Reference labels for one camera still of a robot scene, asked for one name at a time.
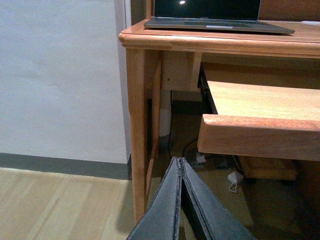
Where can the white power adapter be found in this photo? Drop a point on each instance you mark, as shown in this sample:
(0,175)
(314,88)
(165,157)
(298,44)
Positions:
(235,178)

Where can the wooden desk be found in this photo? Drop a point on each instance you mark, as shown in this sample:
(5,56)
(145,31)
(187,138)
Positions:
(171,60)

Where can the grey open laptop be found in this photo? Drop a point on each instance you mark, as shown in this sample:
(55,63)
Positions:
(216,15)

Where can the wooden keyboard tray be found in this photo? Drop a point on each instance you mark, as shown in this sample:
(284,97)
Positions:
(261,112)

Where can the wooden rolling cabinet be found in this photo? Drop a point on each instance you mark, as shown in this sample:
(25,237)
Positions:
(262,168)

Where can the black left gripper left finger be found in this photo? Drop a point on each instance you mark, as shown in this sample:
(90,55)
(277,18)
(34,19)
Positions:
(161,220)

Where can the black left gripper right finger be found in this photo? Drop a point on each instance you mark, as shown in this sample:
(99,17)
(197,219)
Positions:
(207,216)

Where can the white power strip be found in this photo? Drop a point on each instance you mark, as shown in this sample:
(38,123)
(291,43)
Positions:
(200,158)

